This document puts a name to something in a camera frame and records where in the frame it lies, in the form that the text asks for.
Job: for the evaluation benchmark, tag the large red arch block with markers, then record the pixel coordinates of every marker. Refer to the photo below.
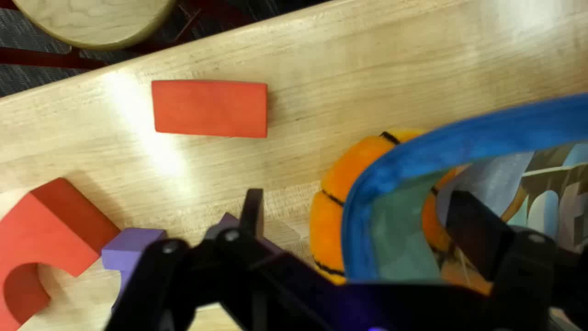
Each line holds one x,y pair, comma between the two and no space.
43,239

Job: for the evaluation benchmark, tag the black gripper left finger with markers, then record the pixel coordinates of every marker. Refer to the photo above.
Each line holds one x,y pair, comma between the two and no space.
203,287

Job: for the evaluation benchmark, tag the purple notched block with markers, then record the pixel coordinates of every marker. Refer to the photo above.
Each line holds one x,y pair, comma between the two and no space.
126,248

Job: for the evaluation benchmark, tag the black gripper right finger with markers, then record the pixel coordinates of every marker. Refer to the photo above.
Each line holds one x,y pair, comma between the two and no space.
526,281

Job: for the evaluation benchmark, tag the clear plastic toy bag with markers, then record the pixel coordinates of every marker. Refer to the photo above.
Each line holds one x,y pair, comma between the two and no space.
429,153

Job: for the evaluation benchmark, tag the round wooden stool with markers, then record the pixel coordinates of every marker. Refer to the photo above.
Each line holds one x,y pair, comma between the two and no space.
93,20

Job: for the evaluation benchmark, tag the small red rectangular block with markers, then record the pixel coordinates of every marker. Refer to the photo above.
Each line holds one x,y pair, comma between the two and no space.
212,108

